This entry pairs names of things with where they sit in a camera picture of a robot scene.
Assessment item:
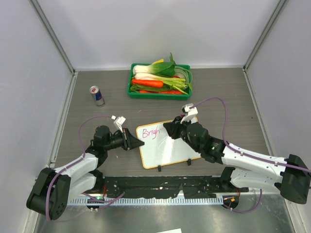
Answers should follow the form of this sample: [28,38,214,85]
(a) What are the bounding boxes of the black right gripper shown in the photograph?
[164,115,201,152]

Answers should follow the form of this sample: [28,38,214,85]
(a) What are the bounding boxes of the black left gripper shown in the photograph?
[104,128,144,151]

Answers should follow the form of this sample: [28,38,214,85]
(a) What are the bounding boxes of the yellow framed whiteboard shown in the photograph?
[136,120,201,169]

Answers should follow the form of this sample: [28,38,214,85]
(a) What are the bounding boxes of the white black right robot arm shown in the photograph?
[163,116,311,204]

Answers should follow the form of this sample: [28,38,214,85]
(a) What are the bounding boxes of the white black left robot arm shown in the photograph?
[26,125,144,220]

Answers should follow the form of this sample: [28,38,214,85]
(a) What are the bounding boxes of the green plastic vegetable tray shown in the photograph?
[127,63,193,100]

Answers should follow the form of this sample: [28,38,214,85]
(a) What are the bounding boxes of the white green leek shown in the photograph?
[131,73,192,91]

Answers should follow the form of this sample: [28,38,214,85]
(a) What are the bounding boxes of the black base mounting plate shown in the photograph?
[82,175,250,199]

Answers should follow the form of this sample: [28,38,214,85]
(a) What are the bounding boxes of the orange carrot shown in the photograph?
[131,79,164,88]

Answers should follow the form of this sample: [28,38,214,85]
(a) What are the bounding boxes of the green bok choy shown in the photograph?
[132,53,176,77]

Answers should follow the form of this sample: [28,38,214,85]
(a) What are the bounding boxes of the red bull drink can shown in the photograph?
[89,85,105,106]

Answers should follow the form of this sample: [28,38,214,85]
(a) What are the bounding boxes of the white paper sheet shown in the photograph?
[162,229,182,233]

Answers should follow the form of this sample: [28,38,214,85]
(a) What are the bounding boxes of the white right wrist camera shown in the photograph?
[181,103,198,123]

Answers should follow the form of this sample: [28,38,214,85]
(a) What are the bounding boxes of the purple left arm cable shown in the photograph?
[45,114,126,223]

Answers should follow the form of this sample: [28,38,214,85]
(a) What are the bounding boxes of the slotted cable duct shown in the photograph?
[68,195,224,206]

